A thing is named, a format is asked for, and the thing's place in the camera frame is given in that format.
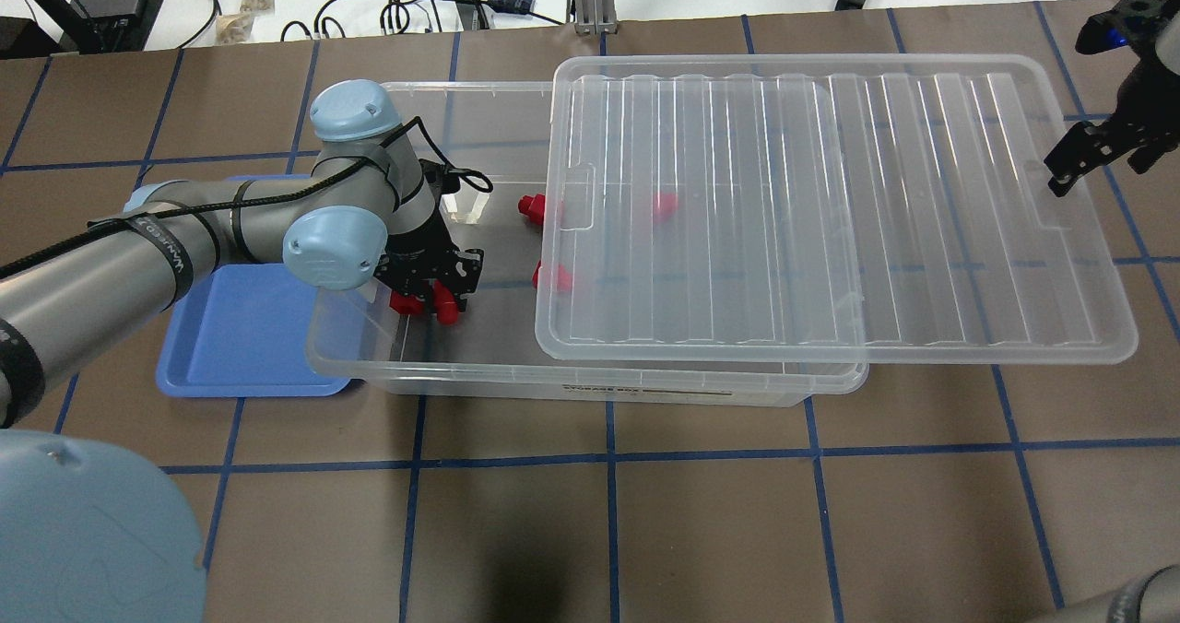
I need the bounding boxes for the clear plastic storage box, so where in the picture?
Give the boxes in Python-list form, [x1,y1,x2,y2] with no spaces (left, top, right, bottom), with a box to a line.
[302,81,868,407]

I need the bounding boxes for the black cables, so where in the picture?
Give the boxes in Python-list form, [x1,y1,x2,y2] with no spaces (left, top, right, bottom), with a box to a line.
[281,0,563,42]

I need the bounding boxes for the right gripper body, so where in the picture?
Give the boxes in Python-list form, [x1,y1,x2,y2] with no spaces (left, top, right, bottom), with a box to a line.
[1044,0,1179,173]

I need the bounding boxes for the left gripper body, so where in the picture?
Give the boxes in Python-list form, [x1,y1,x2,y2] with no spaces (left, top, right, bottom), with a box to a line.
[375,159,485,315]

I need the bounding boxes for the red block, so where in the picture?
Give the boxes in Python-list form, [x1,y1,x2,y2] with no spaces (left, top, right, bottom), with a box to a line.
[653,192,679,224]
[517,192,548,227]
[388,290,426,316]
[431,278,461,326]
[531,261,576,294]

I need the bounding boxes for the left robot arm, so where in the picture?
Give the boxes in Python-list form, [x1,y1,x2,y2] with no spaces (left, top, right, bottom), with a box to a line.
[1,78,493,622]

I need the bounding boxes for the blue plastic tray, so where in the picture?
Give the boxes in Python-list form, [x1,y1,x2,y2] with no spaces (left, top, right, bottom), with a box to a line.
[155,175,353,398]

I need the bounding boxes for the clear plastic box lid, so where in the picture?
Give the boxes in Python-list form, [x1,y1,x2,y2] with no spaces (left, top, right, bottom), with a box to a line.
[535,53,1139,363]

